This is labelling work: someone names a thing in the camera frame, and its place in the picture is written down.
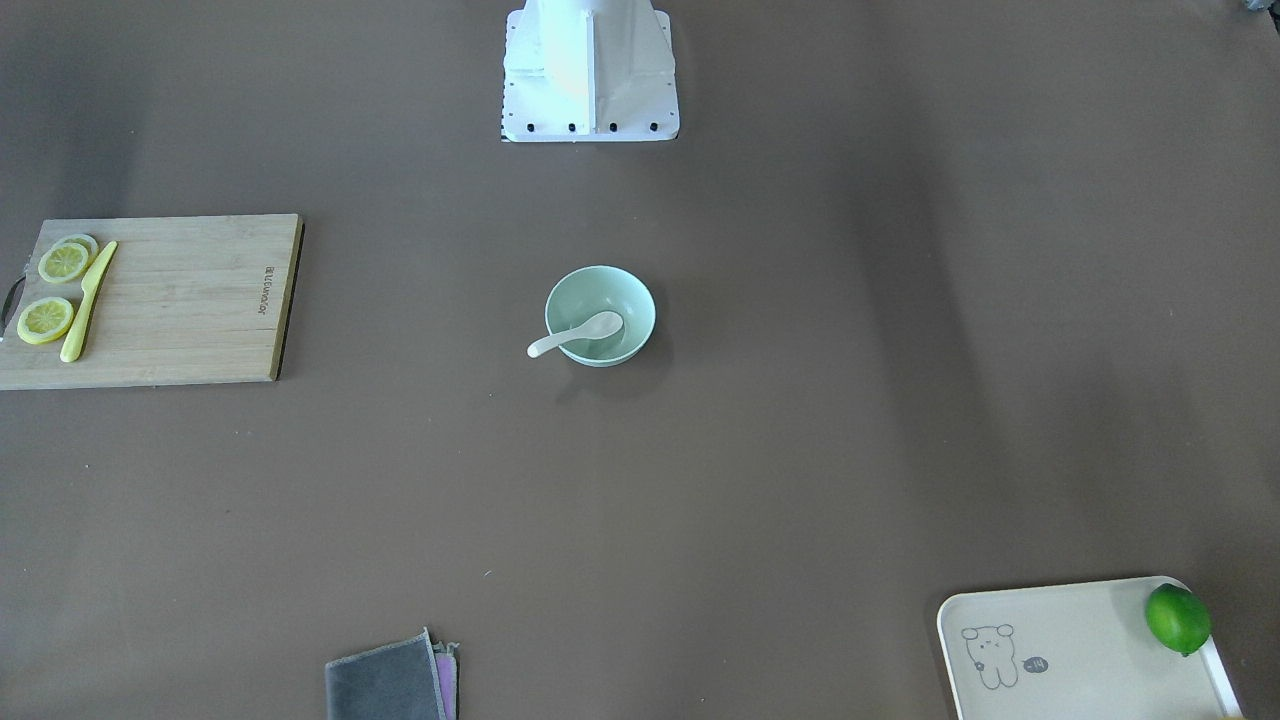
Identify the white ceramic spoon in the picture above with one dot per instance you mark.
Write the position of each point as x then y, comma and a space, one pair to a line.
597, 327

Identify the light green bowl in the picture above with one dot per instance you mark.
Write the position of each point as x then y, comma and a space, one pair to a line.
592, 290

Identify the grey folded cloth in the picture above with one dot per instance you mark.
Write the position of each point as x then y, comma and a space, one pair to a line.
413, 679

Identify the bamboo cutting board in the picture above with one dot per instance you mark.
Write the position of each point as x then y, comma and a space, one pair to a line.
185, 300

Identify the cream tray with bear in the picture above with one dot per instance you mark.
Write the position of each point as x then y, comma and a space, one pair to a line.
1075, 651

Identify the yellow plastic knife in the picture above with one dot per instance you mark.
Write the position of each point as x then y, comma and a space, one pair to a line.
73, 344

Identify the upper lemon slice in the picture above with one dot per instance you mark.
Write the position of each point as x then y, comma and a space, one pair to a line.
64, 262

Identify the lemon slice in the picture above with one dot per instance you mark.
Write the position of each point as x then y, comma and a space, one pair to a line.
45, 320
64, 262

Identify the lower lemon slice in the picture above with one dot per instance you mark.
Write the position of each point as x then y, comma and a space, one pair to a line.
45, 320

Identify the green lime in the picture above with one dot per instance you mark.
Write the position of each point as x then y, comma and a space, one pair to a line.
1177, 619

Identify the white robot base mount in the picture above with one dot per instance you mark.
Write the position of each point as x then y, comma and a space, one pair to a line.
589, 71

